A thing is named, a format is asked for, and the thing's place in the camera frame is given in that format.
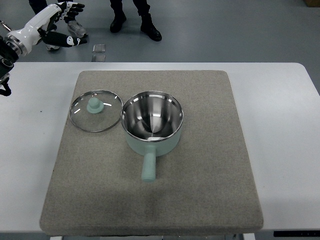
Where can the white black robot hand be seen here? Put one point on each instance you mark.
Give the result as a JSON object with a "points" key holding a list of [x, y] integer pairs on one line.
{"points": [[41, 28]]}

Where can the glass lid with green knob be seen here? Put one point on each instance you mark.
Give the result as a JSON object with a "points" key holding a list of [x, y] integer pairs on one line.
{"points": [[96, 111]]}

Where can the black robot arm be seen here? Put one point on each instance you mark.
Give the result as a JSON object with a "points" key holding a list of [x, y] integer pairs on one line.
{"points": [[9, 54]]}

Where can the grey sneaker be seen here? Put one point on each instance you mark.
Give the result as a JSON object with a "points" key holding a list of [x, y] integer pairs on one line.
{"points": [[77, 29]]}

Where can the upper floor plate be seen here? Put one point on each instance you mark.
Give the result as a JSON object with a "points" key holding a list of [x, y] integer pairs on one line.
{"points": [[99, 48]]}

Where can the floor plate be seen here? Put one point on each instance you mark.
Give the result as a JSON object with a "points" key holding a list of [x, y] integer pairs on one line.
{"points": [[98, 58], [99, 48]]}

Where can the lower floor plate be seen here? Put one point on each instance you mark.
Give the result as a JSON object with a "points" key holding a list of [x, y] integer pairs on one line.
{"points": [[98, 58]]}

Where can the left black boot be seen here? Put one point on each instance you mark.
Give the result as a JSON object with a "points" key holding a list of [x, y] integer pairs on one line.
{"points": [[119, 16]]}

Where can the black boot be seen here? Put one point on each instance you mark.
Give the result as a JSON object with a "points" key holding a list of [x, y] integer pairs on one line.
{"points": [[147, 26], [119, 16]]}

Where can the right black boot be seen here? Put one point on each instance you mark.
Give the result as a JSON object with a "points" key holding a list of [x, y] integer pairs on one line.
{"points": [[147, 26]]}

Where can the mint green saucepan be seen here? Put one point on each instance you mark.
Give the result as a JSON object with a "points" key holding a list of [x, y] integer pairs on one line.
{"points": [[152, 122]]}

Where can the grey felt mat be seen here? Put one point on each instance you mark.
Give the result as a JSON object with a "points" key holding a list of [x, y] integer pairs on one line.
{"points": [[204, 186]]}

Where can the cardboard box corner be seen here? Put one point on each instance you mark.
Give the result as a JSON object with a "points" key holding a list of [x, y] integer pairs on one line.
{"points": [[312, 3]]}

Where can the black table control panel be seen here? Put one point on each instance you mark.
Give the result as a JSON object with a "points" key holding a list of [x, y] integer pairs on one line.
{"points": [[297, 234]]}

